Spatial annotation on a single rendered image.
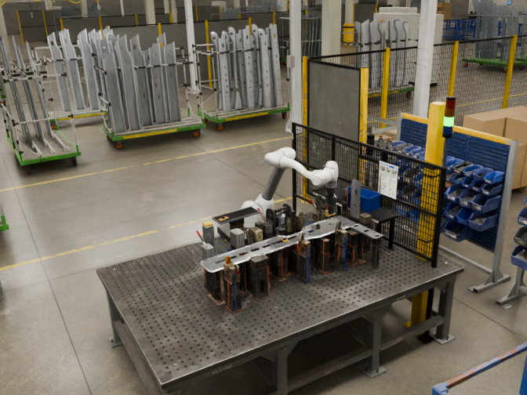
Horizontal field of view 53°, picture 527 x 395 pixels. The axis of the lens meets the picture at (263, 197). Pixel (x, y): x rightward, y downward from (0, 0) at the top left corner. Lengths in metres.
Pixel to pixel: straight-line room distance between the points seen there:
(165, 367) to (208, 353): 0.28
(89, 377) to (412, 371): 2.56
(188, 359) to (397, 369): 1.80
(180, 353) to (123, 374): 1.14
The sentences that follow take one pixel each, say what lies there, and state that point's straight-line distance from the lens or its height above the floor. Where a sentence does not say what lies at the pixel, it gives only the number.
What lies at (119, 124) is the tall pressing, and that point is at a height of 0.46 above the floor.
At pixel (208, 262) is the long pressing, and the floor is 1.00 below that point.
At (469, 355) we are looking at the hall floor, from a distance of 4.77.
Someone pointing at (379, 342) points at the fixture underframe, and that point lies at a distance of 4.29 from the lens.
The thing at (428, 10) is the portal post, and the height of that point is 2.48.
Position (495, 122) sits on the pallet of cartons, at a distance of 8.06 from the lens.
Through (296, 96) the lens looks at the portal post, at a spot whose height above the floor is 0.76.
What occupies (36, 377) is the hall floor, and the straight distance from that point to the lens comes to 4.79.
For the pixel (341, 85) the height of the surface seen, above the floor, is 1.74.
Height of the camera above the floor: 2.84
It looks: 22 degrees down
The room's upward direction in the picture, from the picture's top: 2 degrees counter-clockwise
